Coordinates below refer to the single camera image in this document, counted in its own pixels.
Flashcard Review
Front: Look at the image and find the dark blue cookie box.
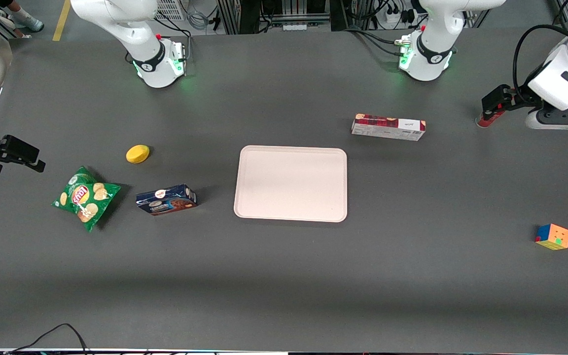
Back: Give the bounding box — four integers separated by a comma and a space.
136, 184, 198, 216

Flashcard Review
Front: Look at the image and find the grey coiled cable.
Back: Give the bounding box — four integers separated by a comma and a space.
186, 7, 212, 31

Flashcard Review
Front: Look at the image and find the thin black table-edge cable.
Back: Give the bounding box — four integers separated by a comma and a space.
7, 323, 91, 355

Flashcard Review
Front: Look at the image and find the red cookie box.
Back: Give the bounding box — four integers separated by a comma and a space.
351, 114, 426, 142

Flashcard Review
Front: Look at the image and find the yellow lemon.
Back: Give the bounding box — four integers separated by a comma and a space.
126, 144, 150, 164

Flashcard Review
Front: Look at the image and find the pale pink plastic tray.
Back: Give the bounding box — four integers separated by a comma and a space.
234, 145, 348, 223

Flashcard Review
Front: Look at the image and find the white power strip with plugs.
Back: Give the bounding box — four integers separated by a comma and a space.
384, 6, 407, 26

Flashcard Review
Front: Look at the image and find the red soda bottle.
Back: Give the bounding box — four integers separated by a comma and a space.
476, 109, 506, 129

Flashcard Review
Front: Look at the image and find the multicolour puzzle cube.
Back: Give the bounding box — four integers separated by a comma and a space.
534, 223, 568, 251

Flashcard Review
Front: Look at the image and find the grey white sneaker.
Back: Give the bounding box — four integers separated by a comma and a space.
7, 8, 45, 33

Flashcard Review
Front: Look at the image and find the black equipment rack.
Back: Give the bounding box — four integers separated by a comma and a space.
216, 0, 332, 35

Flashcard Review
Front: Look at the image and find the green potato chips bag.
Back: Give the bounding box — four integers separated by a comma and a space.
51, 166, 122, 233

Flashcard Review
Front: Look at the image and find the white perforated box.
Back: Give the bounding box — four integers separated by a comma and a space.
155, 0, 187, 22

